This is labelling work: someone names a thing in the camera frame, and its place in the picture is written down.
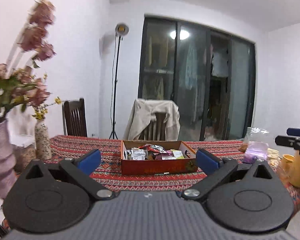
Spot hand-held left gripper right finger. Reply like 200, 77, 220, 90
181, 149, 278, 202

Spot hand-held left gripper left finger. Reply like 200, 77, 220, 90
20, 149, 116, 202

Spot red cardboard box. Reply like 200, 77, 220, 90
120, 140, 198, 176

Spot pile of snack packets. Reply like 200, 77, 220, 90
125, 144, 188, 161

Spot cream cloth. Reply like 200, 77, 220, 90
267, 148, 282, 166

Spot patterned red tablecloth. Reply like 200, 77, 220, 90
1, 135, 300, 230

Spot clear plastic bag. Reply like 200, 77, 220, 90
240, 127, 270, 153

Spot purple tissue pack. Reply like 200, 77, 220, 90
243, 141, 268, 164

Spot dark wooden chair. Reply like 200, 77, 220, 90
62, 98, 88, 137
140, 112, 168, 141

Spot small floral vase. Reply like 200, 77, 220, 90
34, 122, 52, 160

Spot patterned glass jar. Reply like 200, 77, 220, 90
10, 132, 37, 172

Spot black framed glass door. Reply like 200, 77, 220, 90
138, 17, 256, 141

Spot beige jacket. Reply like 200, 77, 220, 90
124, 99, 180, 141

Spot yellow flower sprigs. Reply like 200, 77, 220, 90
31, 96, 63, 120

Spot black floor lamp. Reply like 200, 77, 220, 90
109, 22, 130, 139

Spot large pink ceramic vase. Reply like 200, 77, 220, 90
0, 117, 17, 200

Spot light blue hanging shirt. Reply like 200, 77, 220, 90
184, 45, 203, 91

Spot white hanging garment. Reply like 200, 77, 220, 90
211, 51, 229, 77

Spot pink dried flowers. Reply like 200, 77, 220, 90
0, 0, 57, 117

